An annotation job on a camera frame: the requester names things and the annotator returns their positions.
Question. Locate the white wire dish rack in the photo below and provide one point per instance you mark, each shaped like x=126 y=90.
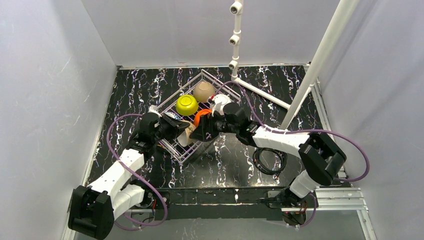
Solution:
x=179 y=153

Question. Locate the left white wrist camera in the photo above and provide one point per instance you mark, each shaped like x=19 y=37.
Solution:
x=154 y=109

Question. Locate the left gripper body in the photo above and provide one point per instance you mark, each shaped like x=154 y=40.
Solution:
x=175 y=125

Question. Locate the beige bowl white inside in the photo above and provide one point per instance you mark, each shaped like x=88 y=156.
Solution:
x=203 y=91

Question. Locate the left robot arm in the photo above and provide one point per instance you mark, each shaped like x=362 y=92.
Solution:
x=94 y=208

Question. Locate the aluminium table frame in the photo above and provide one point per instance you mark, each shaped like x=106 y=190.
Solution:
x=205 y=196

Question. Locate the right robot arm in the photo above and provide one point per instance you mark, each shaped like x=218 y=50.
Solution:
x=321 y=157

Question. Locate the yellow-green bowl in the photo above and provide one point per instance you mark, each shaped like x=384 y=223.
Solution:
x=186 y=105

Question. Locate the orange bowl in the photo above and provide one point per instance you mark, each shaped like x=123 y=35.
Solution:
x=199 y=114

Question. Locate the red patterned bowl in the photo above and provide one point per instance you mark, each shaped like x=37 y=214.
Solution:
x=173 y=115

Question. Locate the white pipe camera frame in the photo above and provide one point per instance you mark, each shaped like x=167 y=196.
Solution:
x=278 y=38

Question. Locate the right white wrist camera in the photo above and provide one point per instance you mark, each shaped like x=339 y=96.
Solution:
x=218 y=101

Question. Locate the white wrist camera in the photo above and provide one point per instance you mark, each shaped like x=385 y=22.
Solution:
x=154 y=109
x=218 y=101

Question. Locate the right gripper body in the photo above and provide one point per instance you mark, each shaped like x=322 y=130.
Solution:
x=205 y=124

